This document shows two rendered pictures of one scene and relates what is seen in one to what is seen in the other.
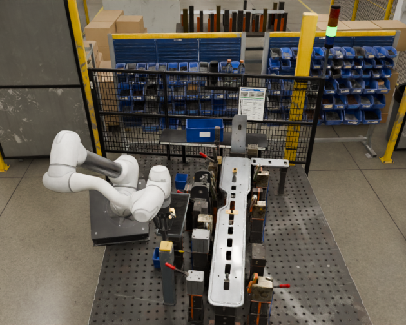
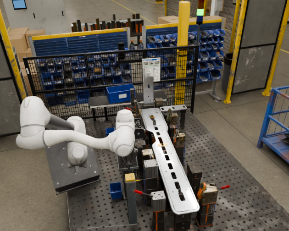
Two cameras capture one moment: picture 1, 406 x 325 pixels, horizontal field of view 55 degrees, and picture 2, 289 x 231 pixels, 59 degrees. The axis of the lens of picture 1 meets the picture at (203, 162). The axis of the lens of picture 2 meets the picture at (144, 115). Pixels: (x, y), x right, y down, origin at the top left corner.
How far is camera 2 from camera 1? 0.59 m
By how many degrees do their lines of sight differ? 13
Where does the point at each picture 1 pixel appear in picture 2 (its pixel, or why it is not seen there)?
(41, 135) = not seen: outside the picture
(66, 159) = (36, 119)
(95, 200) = (52, 156)
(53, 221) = (7, 186)
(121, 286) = (90, 220)
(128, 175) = (80, 130)
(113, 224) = (70, 173)
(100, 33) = (15, 43)
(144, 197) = (122, 135)
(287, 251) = (202, 166)
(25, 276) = not seen: outside the picture
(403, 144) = (236, 90)
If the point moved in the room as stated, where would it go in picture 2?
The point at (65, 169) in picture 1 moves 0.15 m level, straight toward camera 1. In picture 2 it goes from (37, 129) to (47, 140)
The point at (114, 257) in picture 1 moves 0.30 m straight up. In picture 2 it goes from (76, 199) to (70, 172)
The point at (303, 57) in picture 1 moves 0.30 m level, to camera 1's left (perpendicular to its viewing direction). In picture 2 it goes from (183, 32) to (157, 35)
